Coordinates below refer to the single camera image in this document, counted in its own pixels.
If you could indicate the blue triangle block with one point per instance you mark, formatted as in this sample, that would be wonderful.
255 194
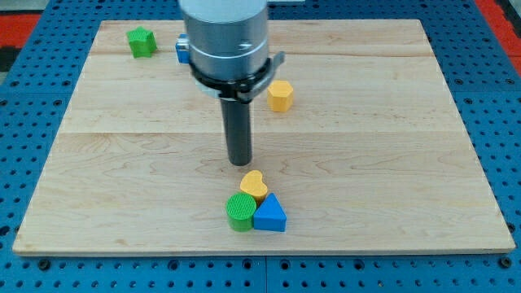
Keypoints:
270 215

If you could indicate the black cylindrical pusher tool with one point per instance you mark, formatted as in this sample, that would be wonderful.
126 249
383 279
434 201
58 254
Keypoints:
237 126

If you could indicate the yellow heart block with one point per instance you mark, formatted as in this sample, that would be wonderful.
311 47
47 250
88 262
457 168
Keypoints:
253 184

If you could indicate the green star block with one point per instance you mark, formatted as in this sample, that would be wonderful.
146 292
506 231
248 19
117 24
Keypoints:
141 42

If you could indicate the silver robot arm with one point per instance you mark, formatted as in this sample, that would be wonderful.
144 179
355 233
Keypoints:
228 47

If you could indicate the wooden board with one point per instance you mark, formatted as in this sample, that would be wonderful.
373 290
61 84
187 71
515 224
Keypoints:
372 158

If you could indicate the green cylinder block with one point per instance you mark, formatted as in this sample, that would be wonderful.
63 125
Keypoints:
240 209

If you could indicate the yellow hexagon block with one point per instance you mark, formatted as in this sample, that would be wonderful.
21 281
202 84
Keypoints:
280 96

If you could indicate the blue cube block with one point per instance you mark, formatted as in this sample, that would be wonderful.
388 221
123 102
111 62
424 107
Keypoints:
182 47

